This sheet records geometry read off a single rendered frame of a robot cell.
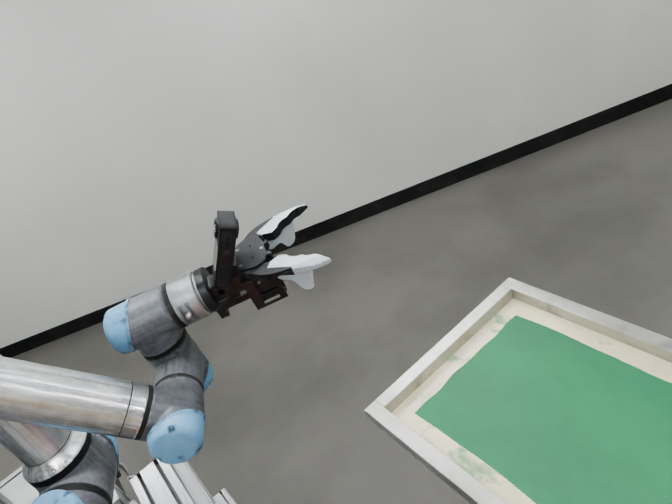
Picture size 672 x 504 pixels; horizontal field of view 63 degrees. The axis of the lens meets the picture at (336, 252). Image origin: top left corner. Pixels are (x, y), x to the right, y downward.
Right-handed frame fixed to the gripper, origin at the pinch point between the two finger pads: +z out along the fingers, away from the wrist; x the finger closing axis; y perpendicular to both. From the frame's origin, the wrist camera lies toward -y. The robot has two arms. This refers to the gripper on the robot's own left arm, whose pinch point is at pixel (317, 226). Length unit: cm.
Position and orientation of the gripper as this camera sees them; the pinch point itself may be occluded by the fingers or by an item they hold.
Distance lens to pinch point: 83.5
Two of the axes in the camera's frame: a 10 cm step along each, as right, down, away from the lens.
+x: 2.7, 5.7, -7.7
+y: 3.2, 7.0, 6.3
